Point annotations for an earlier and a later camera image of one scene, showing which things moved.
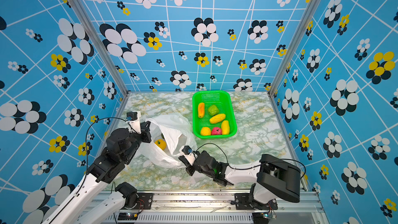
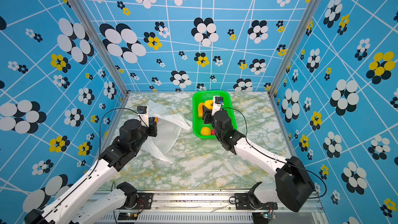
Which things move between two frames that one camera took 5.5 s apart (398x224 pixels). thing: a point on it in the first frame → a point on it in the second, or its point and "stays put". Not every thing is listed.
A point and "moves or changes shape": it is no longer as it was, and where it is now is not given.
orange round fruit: (160, 143) → (209, 104)
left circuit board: (128, 216) stays put
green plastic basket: (224, 100) stays put
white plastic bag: (170, 134) moves or changes shape
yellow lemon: (205, 131) stays put
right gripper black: (189, 169) → (208, 116)
